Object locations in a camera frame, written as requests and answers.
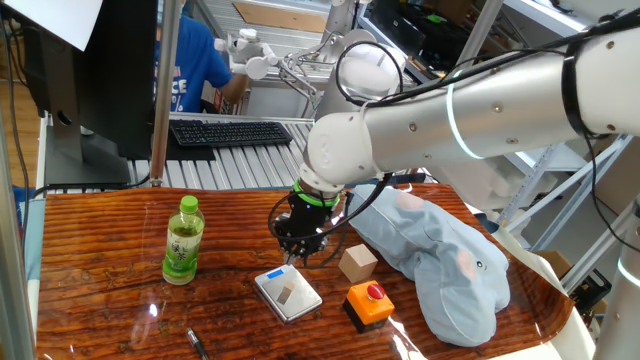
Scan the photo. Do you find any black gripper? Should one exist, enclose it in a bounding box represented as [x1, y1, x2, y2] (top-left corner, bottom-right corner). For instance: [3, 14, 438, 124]
[273, 192, 341, 269]

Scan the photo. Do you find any small wooden block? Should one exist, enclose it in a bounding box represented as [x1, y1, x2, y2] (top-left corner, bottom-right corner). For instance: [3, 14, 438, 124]
[276, 280, 297, 306]

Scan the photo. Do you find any silver digital pocket scale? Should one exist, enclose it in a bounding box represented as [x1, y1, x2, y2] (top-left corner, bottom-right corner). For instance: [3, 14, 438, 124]
[253, 264, 324, 325]

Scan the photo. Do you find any large wooden cube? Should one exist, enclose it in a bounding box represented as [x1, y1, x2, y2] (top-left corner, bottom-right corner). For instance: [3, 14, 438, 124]
[338, 243, 379, 284]

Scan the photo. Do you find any orange emergency stop button box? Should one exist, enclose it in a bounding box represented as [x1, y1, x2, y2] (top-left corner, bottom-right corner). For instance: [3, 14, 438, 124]
[342, 280, 396, 335]

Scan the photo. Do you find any green tea bottle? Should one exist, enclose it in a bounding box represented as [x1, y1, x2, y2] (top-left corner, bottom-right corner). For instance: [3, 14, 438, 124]
[162, 195, 206, 286]

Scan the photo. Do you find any black ballpoint pen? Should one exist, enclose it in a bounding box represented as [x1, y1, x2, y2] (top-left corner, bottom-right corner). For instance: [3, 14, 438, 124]
[186, 327, 210, 360]

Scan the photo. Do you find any black keyboard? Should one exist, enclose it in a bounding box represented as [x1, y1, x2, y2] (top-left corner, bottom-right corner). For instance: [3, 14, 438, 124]
[168, 119, 294, 148]

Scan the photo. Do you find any light blue elephant pillow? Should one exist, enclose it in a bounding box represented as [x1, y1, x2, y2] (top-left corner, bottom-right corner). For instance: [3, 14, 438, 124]
[347, 183, 511, 348]

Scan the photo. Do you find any black desk mat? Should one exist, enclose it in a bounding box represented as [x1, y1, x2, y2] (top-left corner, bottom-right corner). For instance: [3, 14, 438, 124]
[164, 119, 217, 162]

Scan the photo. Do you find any person in blue shirt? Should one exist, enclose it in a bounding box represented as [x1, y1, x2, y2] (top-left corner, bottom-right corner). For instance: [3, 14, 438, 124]
[154, 0, 251, 115]

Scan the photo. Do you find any brown cardboard box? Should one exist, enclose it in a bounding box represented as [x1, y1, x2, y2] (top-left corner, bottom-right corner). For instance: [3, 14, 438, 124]
[533, 248, 574, 279]

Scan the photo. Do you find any black computer monitor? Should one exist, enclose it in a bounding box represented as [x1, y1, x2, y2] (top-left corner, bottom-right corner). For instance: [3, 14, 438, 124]
[22, 0, 159, 186]

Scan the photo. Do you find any white paper sheet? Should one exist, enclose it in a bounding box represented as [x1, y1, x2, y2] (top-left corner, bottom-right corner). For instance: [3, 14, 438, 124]
[2, 0, 104, 51]

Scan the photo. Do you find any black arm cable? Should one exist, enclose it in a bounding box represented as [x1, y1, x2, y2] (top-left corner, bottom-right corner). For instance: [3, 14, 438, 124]
[267, 7, 640, 271]

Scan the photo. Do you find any aluminium frame post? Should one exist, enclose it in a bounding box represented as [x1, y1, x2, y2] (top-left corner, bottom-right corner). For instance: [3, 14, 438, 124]
[149, 0, 182, 187]

